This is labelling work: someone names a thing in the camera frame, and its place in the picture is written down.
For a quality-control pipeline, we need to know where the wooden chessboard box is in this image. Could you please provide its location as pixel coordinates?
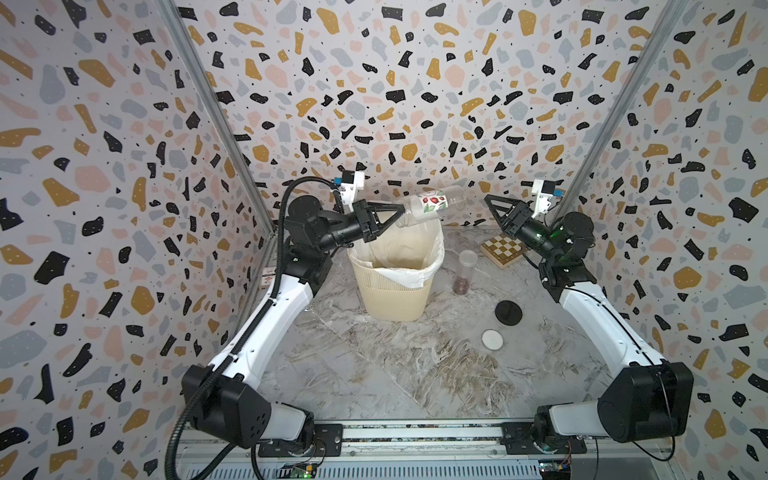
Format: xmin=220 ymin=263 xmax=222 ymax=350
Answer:
xmin=480 ymin=235 xmax=527 ymax=269

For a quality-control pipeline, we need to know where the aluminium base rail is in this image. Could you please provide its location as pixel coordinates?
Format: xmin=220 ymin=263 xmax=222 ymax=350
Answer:
xmin=211 ymin=419 xmax=684 ymax=479

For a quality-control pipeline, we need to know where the black corrugated cable conduit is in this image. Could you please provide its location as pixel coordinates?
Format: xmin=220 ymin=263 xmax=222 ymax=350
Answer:
xmin=163 ymin=176 xmax=346 ymax=480

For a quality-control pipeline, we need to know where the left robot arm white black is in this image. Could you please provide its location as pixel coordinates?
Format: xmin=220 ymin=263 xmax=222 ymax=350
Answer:
xmin=181 ymin=195 xmax=405 ymax=452

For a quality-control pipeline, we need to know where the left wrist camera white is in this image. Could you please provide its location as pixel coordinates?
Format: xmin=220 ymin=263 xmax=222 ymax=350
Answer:
xmin=333 ymin=170 xmax=366 ymax=208

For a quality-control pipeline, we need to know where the cream ribbed trash bin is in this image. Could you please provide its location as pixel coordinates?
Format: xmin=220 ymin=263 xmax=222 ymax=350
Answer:
xmin=348 ymin=256 xmax=437 ymax=322

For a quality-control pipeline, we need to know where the white plastic bin liner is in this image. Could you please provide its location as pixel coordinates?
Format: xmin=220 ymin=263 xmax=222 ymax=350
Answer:
xmin=348 ymin=219 xmax=445 ymax=289

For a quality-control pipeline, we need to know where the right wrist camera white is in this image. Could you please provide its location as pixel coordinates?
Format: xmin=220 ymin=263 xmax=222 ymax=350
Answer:
xmin=531 ymin=179 xmax=564 ymax=218

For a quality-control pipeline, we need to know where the white jar lid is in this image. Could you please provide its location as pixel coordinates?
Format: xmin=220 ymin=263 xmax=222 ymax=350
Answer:
xmin=481 ymin=329 xmax=504 ymax=351

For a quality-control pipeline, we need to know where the black jar lid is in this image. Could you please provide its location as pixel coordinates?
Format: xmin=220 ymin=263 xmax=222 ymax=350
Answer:
xmin=494 ymin=300 xmax=523 ymax=326

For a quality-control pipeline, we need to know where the white lid tea jar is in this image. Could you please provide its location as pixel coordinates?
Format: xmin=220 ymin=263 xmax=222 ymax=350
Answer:
xmin=396 ymin=186 xmax=467 ymax=228

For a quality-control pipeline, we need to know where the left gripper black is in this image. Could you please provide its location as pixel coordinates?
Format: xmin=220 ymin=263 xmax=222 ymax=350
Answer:
xmin=315 ymin=205 xmax=405 ymax=259

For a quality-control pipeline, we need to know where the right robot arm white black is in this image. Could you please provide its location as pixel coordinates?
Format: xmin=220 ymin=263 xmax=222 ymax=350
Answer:
xmin=485 ymin=195 xmax=694 ymax=453

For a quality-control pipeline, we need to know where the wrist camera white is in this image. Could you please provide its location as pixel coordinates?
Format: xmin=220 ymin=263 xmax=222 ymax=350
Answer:
xmin=531 ymin=179 xmax=564 ymax=218
xmin=333 ymin=170 xmax=366 ymax=208

